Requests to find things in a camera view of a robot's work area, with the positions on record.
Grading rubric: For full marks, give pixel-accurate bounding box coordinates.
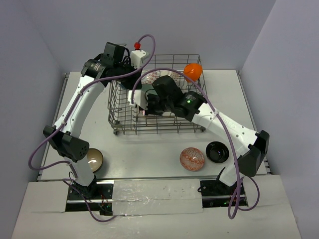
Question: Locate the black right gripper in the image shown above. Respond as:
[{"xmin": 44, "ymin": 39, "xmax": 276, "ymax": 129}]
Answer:
[{"xmin": 139, "ymin": 93, "xmax": 172, "ymax": 116}]

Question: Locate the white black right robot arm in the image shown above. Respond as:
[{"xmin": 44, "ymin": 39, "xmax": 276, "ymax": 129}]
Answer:
[{"xmin": 148, "ymin": 76, "xmax": 270, "ymax": 195}]

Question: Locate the black bowl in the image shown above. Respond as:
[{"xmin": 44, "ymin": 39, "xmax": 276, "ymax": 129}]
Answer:
[{"xmin": 205, "ymin": 141, "xmax": 229, "ymax": 164}]

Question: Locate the pale green bowl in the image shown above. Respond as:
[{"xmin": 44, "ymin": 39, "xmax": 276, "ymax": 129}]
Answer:
[{"xmin": 141, "ymin": 84, "xmax": 157, "ymax": 95}]

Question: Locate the white bowl red diamond pattern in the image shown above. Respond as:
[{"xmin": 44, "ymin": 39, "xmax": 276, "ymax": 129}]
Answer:
[{"xmin": 141, "ymin": 71, "xmax": 160, "ymax": 85}]

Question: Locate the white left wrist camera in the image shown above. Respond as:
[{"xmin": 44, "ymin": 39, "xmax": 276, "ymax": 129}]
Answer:
[{"xmin": 130, "ymin": 42, "xmax": 150, "ymax": 69}]

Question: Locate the plain white bowl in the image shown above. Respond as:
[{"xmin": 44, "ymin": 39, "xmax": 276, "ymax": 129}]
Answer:
[{"xmin": 183, "ymin": 63, "xmax": 203, "ymax": 82}]

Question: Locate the grey geometric pattern bowl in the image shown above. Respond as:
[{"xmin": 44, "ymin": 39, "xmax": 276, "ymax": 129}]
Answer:
[{"xmin": 160, "ymin": 70, "xmax": 180, "ymax": 81}]

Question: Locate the orange diamond pattern bowl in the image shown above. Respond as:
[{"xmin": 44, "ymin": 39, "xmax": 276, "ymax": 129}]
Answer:
[{"xmin": 179, "ymin": 147, "xmax": 205, "ymax": 171}]

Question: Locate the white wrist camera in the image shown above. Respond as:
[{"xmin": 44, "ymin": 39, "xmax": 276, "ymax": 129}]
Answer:
[
  {"xmin": 128, "ymin": 90, "xmax": 148, "ymax": 110},
  {"xmin": 130, "ymin": 42, "xmax": 150, "ymax": 69}
]

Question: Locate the grey wire dish rack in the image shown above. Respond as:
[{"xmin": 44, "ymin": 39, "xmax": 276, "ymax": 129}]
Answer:
[{"xmin": 108, "ymin": 54, "xmax": 205, "ymax": 135}]

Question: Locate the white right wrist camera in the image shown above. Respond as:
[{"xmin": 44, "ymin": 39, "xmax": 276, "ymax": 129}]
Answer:
[{"xmin": 128, "ymin": 90, "xmax": 148, "ymax": 110}]

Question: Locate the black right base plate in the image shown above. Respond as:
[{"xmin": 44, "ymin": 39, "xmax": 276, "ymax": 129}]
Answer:
[{"xmin": 197, "ymin": 179, "xmax": 237, "ymax": 208}]

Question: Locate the grey taped cover panel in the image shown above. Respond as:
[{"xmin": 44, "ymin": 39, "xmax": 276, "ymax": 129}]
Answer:
[{"xmin": 112, "ymin": 179, "xmax": 203, "ymax": 216}]

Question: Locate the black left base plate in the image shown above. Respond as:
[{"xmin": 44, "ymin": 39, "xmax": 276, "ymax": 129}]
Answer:
[{"xmin": 65, "ymin": 182, "xmax": 114, "ymax": 216}]

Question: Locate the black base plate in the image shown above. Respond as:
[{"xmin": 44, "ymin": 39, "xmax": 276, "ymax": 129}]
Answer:
[
  {"xmin": 65, "ymin": 182, "xmax": 114, "ymax": 216},
  {"xmin": 197, "ymin": 179, "xmax": 237, "ymax": 208}
]

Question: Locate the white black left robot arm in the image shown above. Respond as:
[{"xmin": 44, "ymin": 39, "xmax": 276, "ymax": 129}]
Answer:
[{"xmin": 43, "ymin": 42, "xmax": 149, "ymax": 199}]

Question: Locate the dark bowl beige inside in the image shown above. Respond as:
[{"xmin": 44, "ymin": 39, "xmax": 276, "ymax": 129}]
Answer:
[{"xmin": 86, "ymin": 148, "xmax": 104, "ymax": 173}]

